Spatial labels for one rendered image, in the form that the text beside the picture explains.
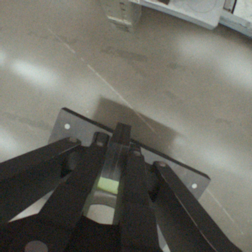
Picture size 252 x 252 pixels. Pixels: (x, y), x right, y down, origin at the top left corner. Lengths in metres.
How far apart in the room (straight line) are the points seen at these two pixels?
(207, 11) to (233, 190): 0.85
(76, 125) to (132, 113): 0.34
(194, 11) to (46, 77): 0.69
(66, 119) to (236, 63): 0.72
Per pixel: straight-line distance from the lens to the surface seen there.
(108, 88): 0.85
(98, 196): 0.60
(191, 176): 0.62
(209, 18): 0.44
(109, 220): 0.52
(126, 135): 0.17
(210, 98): 0.90
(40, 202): 0.52
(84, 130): 0.58
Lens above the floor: 0.84
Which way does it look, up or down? 78 degrees down
